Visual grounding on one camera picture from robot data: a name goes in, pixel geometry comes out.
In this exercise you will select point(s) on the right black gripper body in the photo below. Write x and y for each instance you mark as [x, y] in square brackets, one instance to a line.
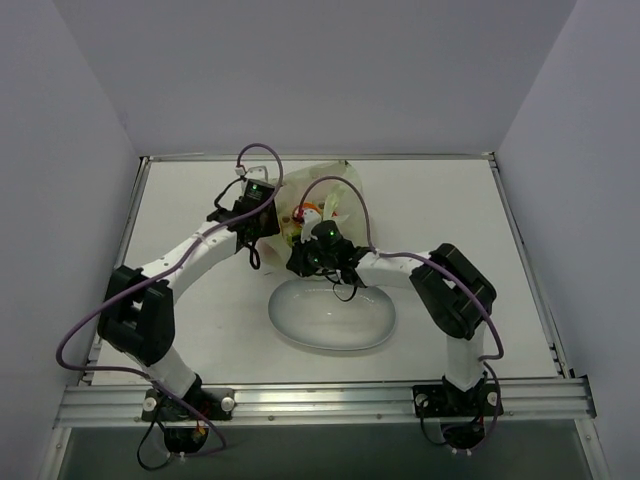
[302, 261]

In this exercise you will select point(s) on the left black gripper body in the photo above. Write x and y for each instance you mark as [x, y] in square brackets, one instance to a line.
[270, 220]

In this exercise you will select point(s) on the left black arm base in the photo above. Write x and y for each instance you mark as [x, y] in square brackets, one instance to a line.
[187, 423]

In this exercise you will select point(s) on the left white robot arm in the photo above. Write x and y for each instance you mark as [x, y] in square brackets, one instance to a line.
[141, 323]

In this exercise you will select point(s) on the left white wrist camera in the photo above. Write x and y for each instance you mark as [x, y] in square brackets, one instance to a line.
[259, 172]

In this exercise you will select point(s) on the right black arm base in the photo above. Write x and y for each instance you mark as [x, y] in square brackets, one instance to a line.
[459, 420]

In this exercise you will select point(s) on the white oval plate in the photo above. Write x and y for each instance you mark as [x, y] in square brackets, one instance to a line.
[324, 317]

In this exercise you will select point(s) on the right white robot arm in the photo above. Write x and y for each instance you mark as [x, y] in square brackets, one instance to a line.
[458, 298]

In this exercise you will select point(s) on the aluminium front rail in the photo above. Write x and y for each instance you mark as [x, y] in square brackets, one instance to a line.
[324, 403]

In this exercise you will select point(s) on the translucent plastic bag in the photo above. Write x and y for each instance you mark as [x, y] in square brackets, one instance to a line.
[336, 187]

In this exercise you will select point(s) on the orange fake fruit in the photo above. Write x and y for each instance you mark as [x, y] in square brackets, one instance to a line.
[311, 206]

